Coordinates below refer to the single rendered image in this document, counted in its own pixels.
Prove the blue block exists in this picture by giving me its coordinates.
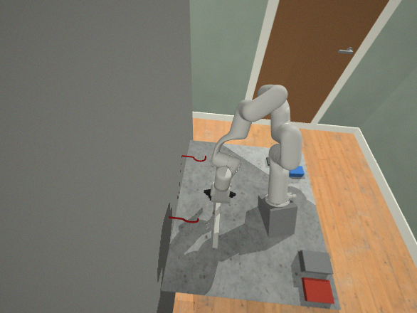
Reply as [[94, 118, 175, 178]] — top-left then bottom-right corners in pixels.
[[289, 166, 305, 177]]

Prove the red flat square panel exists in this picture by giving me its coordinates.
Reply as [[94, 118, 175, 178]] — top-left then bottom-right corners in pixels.
[[302, 277, 334, 304]]

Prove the grey wall panel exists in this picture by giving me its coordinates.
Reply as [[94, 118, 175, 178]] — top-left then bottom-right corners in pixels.
[[0, 0, 193, 313]]

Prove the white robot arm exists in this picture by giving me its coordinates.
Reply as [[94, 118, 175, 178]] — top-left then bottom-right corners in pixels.
[[211, 85, 302, 207]]

